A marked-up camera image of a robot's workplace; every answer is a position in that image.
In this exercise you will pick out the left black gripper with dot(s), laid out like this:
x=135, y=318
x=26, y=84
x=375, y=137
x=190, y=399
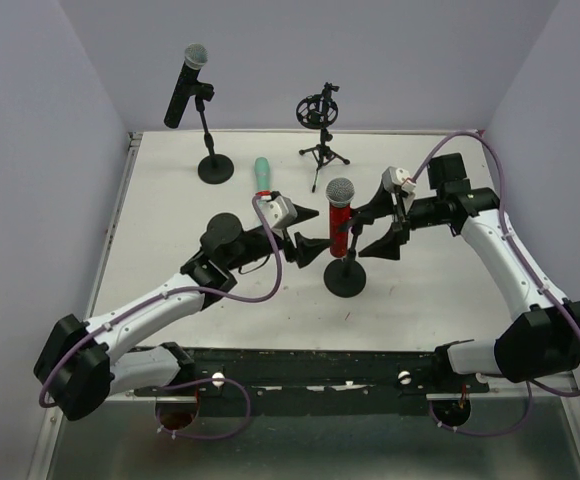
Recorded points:
x=290, y=242

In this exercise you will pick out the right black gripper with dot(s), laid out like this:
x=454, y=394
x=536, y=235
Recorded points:
x=400, y=217

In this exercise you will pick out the red microphone grey grille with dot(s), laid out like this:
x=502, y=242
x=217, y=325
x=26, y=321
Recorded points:
x=339, y=194

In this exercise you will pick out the tall black round-base stand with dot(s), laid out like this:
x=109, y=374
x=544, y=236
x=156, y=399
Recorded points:
x=345, y=277

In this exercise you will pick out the mint green microphone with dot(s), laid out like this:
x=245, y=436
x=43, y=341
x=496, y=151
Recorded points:
x=262, y=176

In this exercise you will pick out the short black round-base stand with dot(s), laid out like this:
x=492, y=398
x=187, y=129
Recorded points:
x=214, y=169

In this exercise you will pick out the black tripod shock mount stand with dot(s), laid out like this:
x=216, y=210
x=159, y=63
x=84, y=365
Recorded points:
x=319, y=112

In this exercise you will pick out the black microphone silver grille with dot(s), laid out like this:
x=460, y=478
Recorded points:
x=195, y=57

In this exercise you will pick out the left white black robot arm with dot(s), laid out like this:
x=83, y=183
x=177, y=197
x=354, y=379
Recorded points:
x=83, y=362

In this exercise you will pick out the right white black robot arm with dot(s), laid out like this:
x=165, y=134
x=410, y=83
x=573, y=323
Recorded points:
x=544, y=336

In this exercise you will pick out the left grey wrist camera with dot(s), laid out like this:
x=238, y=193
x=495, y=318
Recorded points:
x=278, y=210

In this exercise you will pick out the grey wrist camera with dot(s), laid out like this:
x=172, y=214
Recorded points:
x=398, y=181
x=278, y=210

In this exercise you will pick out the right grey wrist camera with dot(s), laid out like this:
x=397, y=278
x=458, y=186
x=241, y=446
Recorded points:
x=398, y=181

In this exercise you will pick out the black mounting base plate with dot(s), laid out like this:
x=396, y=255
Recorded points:
x=297, y=383

